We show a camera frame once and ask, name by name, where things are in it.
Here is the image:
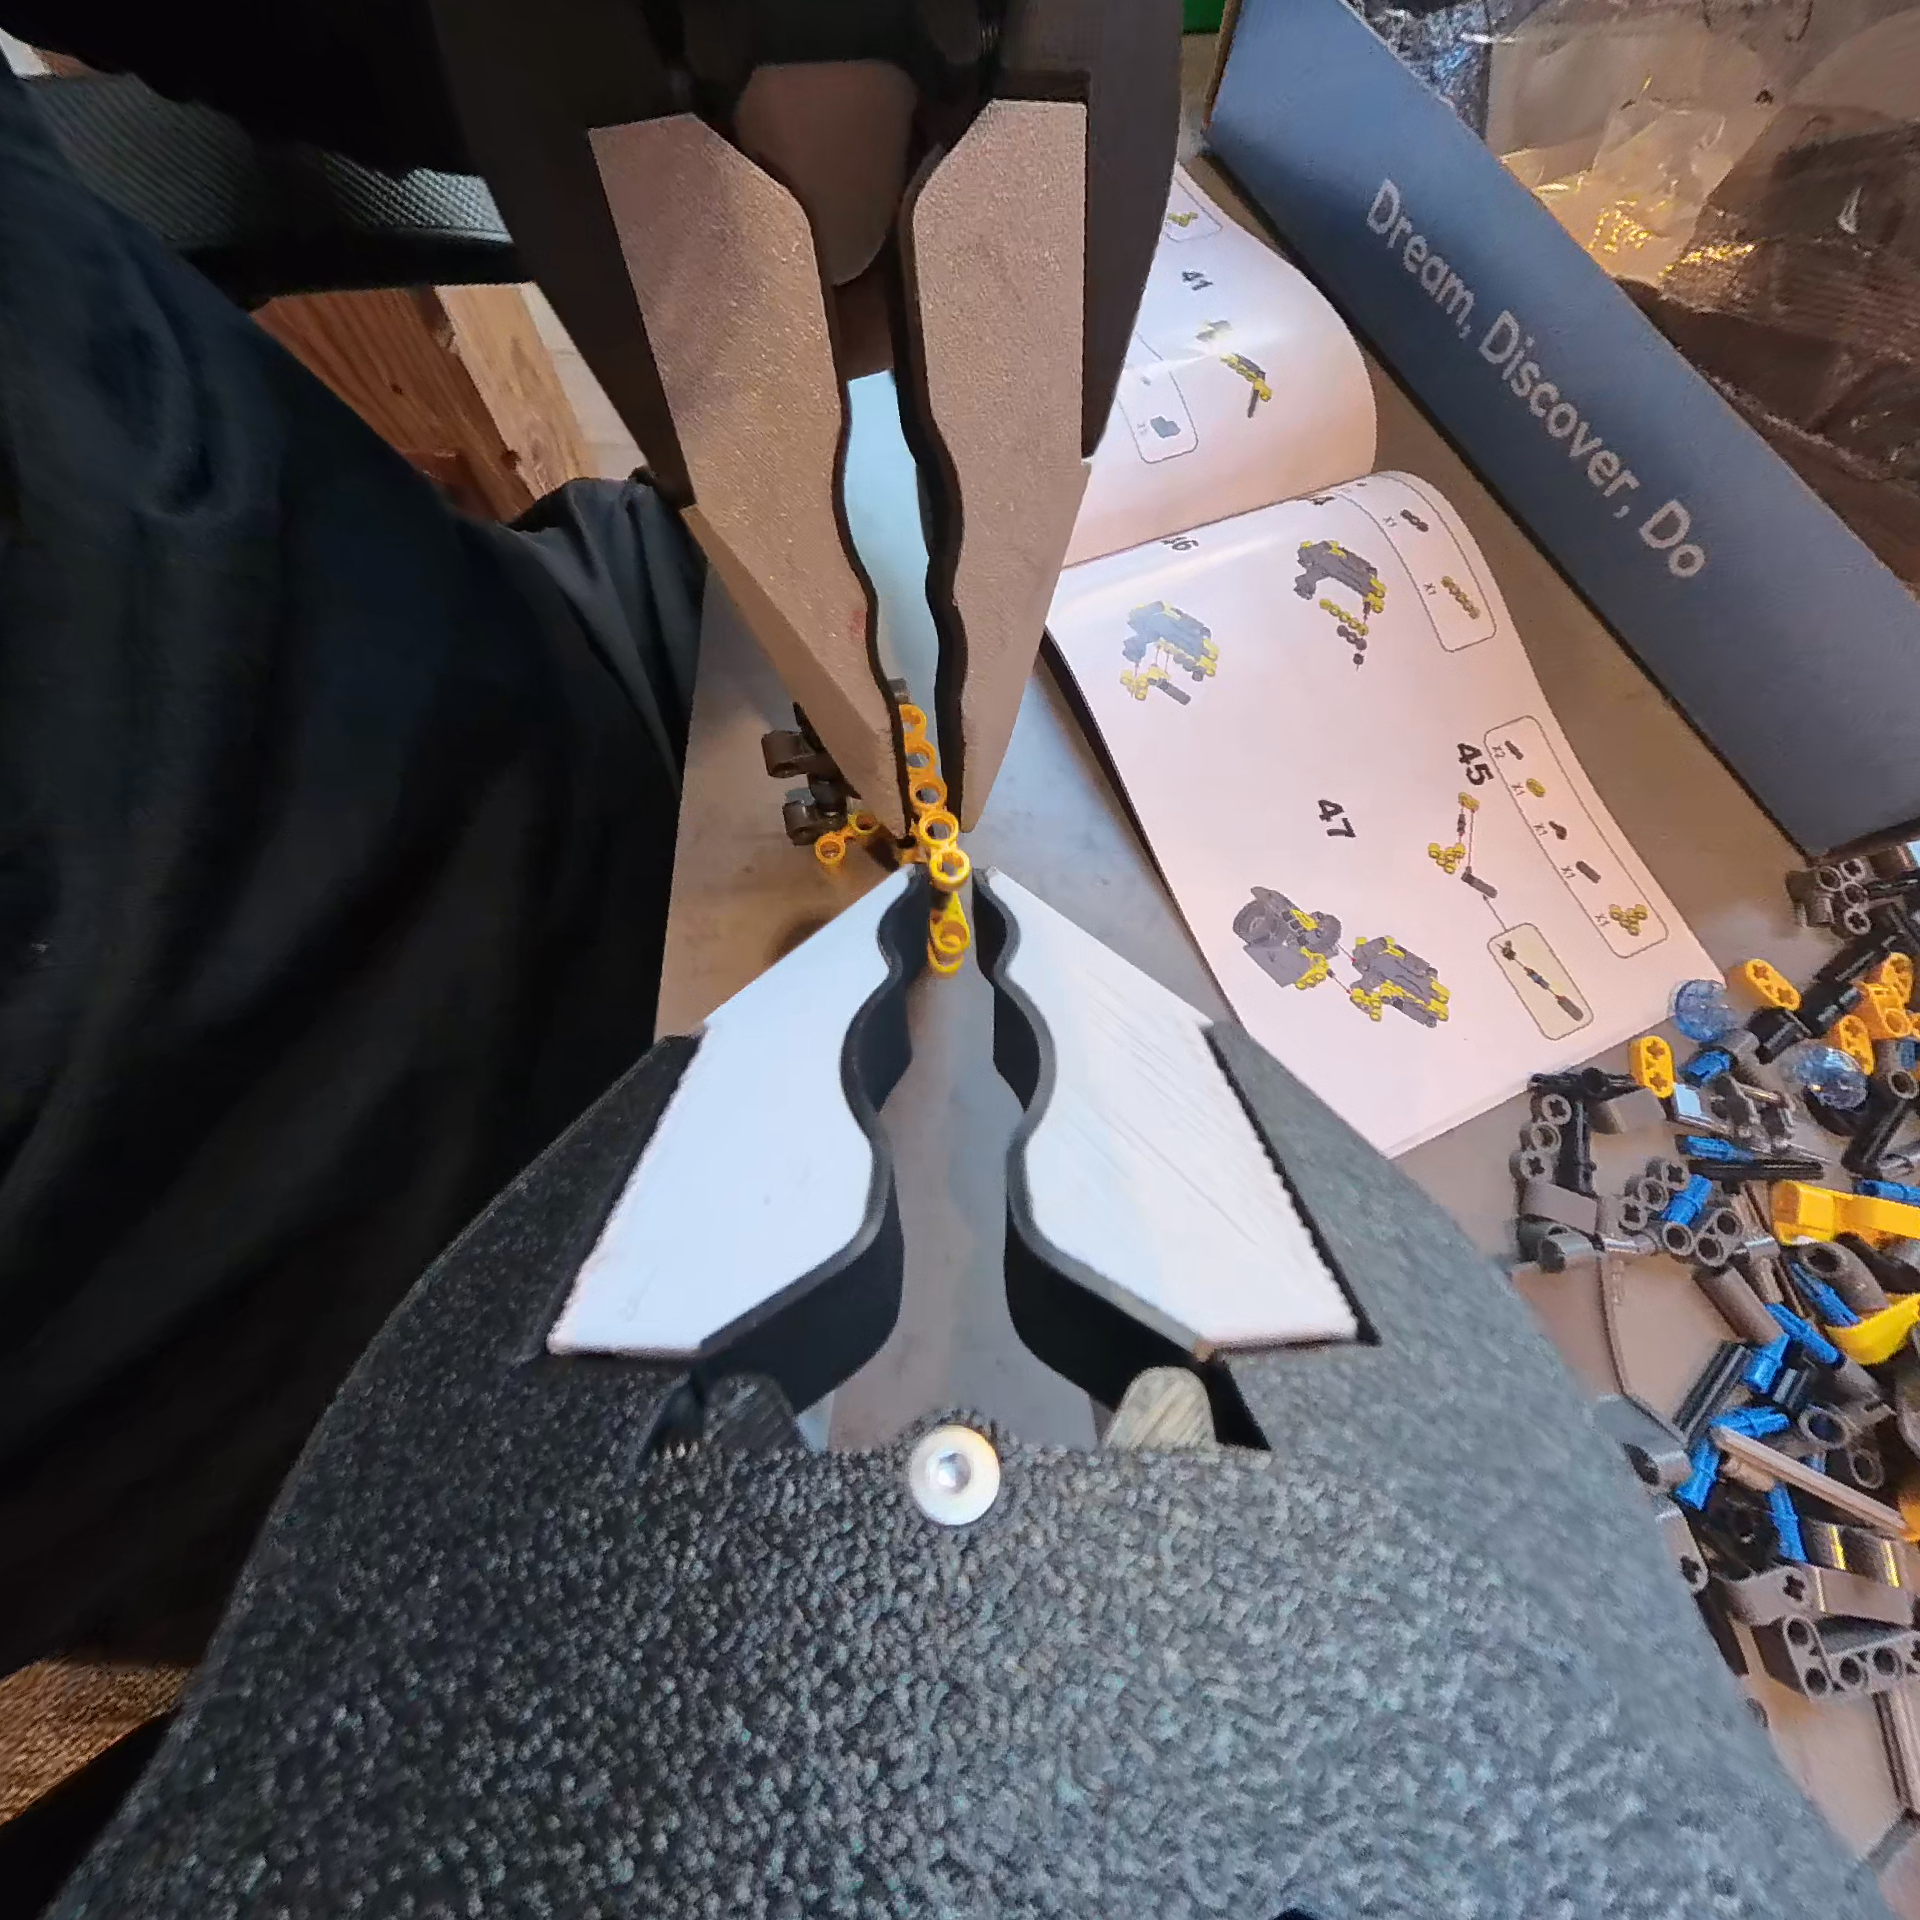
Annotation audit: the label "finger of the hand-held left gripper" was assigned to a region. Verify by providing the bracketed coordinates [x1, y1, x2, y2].
[588, 117, 915, 846]
[901, 97, 1094, 836]

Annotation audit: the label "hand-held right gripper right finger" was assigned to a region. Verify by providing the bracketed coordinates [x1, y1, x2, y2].
[972, 870, 1364, 1448]

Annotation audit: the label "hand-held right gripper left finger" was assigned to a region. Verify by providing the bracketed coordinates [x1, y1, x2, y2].
[544, 870, 924, 1404]

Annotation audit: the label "yellow five-hole brick beam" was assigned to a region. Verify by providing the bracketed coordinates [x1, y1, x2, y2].
[892, 678, 946, 840]
[915, 806, 980, 981]

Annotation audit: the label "grey yellow brick assembly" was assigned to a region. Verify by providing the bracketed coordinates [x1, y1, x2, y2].
[756, 704, 903, 872]

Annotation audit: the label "grey desk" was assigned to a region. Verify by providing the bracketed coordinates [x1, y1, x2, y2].
[651, 151, 1920, 1877]

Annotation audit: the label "wooden panel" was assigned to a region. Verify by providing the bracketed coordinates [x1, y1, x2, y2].
[247, 276, 662, 528]

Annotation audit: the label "open instruction booklet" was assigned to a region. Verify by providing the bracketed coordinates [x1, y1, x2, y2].
[1042, 158, 1727, 1161]

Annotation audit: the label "dark blue cardboard box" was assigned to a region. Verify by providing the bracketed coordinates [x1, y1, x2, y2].
[1199, 0, 1920, 859]

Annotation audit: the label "person's dark clothing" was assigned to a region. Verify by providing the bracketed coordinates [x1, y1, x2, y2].
[0, 60, 707, 1667]

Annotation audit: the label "pile of loose brick pieces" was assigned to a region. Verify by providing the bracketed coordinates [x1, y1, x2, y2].
[1506, 838, 1920, 1863]

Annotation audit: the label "clear plastic bags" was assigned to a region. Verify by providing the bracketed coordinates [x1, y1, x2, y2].
[1371, 0, 1920, 571]

